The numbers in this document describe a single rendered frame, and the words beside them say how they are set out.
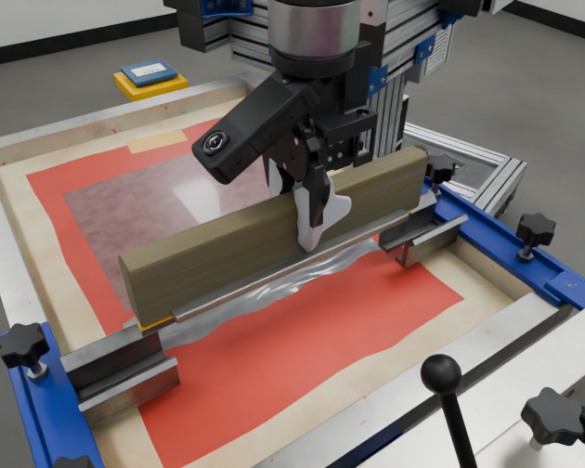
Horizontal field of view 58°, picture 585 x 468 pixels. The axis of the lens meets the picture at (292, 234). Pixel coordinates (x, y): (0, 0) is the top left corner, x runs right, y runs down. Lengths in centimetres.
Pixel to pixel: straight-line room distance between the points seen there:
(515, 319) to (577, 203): 209
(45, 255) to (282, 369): 39
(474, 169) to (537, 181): 50
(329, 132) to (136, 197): 48
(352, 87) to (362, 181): 12
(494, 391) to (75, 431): 39
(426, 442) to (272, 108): 31
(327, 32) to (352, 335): 36
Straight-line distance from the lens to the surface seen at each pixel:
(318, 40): 43
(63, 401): 58
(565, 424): 43
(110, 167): 97
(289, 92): 45
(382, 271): 73
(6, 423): 188
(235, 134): 44
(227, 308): 67
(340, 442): 53
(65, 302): 74
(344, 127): 48
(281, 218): 52
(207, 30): 140
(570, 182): 287
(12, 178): 100
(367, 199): 59
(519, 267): 71
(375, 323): 66
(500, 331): 64
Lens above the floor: 146
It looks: 41 degrees down
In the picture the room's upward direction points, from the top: straight up
